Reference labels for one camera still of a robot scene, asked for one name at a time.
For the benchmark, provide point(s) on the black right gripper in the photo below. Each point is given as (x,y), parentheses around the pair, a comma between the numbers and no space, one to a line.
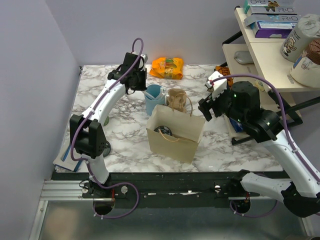
(204,106)

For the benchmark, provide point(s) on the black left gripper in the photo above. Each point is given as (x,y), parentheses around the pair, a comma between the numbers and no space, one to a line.
(143,72)

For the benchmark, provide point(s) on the beige paper bag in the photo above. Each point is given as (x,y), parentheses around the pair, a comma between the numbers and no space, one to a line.
(182,124)

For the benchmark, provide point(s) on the black plastic cup lid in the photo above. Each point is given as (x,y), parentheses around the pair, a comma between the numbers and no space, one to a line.
(164,130)

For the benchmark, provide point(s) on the green paper cup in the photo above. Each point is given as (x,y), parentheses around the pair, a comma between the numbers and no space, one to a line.
(106,122)

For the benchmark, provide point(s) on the single brown pulp cup carrier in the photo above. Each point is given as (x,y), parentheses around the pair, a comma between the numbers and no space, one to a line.
(179,138)

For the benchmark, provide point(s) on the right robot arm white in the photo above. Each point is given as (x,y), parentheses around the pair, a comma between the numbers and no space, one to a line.
(301,192)

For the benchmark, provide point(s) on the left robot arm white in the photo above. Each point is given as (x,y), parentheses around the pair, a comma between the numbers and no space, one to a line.
(87,138)

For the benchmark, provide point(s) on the razor blister pack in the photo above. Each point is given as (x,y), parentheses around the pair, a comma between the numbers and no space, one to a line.
(64,160)

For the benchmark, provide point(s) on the blue straw holder cup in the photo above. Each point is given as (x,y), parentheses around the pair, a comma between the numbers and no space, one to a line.
(154,95)

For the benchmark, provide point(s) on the brown pulp cup carrier stack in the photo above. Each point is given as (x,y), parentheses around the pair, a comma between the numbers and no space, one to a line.
(177,99)

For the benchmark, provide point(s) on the orange snack bag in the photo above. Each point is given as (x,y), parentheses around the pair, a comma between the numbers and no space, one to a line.
(167,68)

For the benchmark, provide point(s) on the blue snack bag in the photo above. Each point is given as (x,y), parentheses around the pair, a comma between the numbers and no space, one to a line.
(236,125)

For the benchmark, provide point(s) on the orange brown snack packet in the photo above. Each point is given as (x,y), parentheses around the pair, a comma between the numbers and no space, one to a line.
(224,70)

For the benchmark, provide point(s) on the grey computer mouse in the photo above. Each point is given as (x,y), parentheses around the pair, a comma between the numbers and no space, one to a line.
(243,57)

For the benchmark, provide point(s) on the purple tissue box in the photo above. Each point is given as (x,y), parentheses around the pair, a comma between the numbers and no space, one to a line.
(271,29)

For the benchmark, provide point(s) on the cartoon paper roll brown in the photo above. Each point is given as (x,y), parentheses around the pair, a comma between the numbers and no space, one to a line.
(306,69)

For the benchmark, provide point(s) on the grey R+O box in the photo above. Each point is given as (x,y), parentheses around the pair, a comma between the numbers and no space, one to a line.
(271,14)

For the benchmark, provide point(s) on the teal box top shelf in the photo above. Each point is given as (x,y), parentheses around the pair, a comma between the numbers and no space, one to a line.
(270,4)

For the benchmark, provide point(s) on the cartoon paper roll grey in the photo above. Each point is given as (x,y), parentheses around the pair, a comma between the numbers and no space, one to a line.
(304,32)

